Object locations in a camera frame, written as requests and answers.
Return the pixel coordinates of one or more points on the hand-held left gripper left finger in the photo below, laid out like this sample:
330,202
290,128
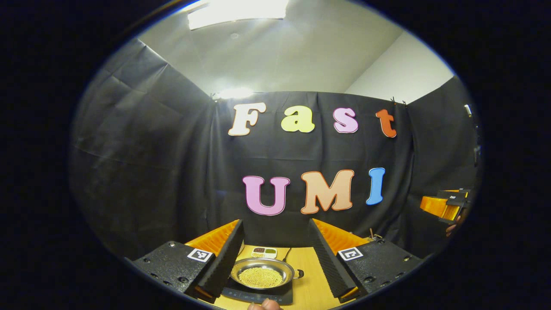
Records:
228,258

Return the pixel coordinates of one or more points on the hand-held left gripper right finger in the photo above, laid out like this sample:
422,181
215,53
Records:
329,262

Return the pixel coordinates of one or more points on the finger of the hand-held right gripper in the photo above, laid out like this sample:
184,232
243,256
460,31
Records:
460,193
441,206

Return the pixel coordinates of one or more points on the pile of yellow soybeans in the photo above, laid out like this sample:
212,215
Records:
260,277

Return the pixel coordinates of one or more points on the stainless steel pot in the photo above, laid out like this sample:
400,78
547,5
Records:
286,269

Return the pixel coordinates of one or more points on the black induction cooktop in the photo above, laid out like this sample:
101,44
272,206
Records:
258,295

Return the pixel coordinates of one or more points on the white divided condiment dish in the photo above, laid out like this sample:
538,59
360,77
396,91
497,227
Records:
264,252

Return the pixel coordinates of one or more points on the black backdrop cloth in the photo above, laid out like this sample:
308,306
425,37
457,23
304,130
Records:
150,172

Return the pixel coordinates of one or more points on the ceiling light panel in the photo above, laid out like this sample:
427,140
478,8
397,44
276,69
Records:
236,13

